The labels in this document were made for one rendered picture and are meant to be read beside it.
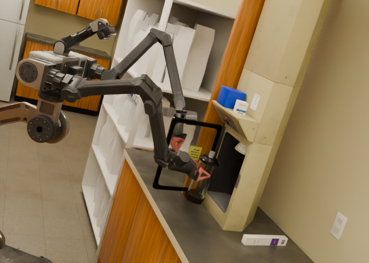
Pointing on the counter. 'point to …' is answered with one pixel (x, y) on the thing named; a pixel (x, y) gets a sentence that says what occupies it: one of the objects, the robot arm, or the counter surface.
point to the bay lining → (227, 166)
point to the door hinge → (219, 140)
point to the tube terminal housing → (256, 148)
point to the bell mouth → (241, 148)
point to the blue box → (229, 96)
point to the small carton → (240, 107)
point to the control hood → (240, 122)
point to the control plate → (227, 120)
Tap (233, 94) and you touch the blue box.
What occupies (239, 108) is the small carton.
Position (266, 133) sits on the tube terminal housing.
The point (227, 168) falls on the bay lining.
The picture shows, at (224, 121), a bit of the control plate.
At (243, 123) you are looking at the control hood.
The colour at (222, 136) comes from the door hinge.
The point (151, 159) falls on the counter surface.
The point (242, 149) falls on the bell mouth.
